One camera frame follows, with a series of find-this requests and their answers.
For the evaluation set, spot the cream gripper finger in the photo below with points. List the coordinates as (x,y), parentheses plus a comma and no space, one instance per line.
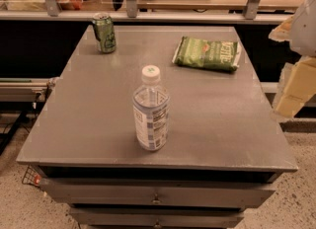
(296,86)
(282,31)

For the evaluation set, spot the green soda can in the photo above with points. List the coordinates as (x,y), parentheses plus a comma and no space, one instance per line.
(104,32)

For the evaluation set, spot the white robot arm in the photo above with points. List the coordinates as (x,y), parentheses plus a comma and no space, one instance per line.
(303,29)

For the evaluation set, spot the green chip bag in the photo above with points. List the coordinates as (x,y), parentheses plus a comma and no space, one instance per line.
(207,54)

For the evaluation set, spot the clear plastic water bottle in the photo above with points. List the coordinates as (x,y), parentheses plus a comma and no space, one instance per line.
(151,102)

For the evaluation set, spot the grey lower drawer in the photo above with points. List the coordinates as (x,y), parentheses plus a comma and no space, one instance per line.
(156,218)

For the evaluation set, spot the grey drawer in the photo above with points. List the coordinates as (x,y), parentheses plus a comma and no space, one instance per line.
(165,193)
(156,218)

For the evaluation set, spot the grey upper drawer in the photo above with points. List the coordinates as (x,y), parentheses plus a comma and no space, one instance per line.
(165,193)

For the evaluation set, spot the grey metal rail frame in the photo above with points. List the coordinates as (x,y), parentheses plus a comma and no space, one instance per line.
(26,89)

